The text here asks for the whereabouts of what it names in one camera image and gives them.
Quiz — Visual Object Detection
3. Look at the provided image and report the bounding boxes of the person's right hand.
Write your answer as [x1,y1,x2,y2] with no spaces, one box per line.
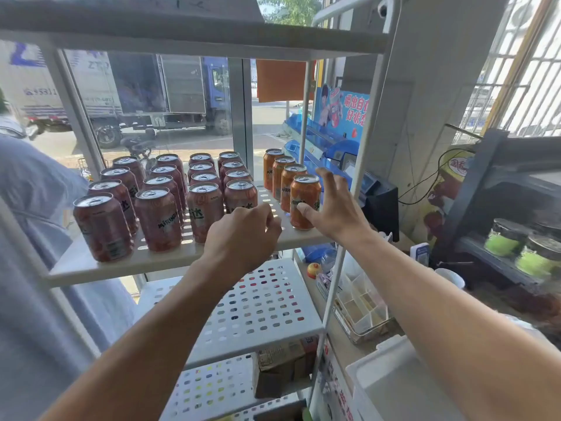
[297,167,374,247]

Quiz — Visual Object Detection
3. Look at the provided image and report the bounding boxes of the person's left hand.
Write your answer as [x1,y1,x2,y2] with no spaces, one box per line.
[203,202,283,282]

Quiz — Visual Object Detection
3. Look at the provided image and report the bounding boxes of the group of red cans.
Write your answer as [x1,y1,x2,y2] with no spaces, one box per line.
[72,151,259,264]

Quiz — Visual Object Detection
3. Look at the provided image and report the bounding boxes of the white metal shelf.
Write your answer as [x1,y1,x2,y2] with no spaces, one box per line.
[0,0,402,421]

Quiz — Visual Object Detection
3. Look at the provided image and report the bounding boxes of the white plastic tray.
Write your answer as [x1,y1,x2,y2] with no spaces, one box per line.
[345,335,468,421]

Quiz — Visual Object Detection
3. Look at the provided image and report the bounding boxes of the person's left forearm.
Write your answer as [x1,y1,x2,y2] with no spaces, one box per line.
[39,256,254,421]

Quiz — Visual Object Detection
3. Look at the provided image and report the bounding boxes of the person's right forearm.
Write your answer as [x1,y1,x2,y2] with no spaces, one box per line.
[337,224,561,421]

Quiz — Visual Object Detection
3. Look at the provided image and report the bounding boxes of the black cash register monitor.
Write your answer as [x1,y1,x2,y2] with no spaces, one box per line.
[340,151,400,241]

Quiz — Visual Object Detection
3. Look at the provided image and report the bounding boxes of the blue plastic display rack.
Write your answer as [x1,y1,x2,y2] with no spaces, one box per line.
[282,107,360,176]

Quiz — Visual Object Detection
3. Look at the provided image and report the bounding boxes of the clear acrylic organizer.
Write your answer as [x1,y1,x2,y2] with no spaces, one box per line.
[331,267,393,345]

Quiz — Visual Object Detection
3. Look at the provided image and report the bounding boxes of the blue printed poster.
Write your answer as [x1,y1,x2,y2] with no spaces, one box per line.
[313,85,371,143]

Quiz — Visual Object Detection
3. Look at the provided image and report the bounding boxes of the brown printed carton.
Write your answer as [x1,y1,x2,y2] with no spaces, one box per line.
[253,337,318,399]

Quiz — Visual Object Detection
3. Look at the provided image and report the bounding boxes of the black electric scooter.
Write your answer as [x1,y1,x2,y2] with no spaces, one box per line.
[120,126,158,171]

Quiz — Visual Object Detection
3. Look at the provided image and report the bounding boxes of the orange paper sheet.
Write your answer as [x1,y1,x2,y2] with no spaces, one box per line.
[256,60,314,103]

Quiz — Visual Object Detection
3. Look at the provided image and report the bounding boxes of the grey display stand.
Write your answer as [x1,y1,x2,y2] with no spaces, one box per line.
[431,129,561,294]

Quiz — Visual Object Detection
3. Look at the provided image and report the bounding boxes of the green lidded snack cup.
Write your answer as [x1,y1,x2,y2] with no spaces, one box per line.
[484,218,529,258]
[516,234,561,277]
[532,221,561,241]

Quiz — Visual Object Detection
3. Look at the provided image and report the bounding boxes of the white blue delivery truck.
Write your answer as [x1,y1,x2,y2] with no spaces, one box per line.
[0,39,232,147]

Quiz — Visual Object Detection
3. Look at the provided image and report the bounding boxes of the white window grille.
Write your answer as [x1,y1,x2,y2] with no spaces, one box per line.
[453,0,561,141]

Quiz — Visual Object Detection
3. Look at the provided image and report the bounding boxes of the yellow red wall poster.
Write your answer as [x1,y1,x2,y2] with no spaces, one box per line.
[423,149,474,246]

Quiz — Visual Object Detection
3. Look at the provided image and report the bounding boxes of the black cable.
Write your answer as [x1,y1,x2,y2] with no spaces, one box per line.
[399,146,476,206]

